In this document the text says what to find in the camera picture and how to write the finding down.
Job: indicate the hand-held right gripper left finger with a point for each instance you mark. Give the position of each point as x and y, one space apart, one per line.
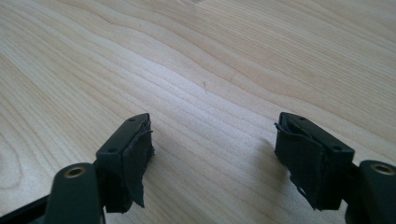
113 161

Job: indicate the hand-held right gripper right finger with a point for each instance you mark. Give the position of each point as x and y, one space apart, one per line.
320 168

